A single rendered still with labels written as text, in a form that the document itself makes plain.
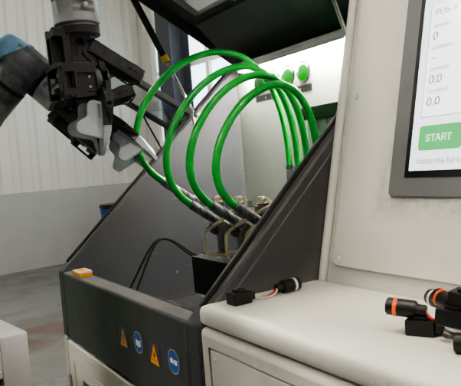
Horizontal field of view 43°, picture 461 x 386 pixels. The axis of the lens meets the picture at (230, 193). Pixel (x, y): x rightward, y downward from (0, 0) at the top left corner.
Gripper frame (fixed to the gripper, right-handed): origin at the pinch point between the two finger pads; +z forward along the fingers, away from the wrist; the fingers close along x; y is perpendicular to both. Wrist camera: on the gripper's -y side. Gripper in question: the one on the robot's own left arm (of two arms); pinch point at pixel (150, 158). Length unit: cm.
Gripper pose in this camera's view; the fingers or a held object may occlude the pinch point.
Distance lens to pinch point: 117.2
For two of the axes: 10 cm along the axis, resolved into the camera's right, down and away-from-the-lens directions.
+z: 7.5, 6.5, 1.2
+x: 3.2, -2.0, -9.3
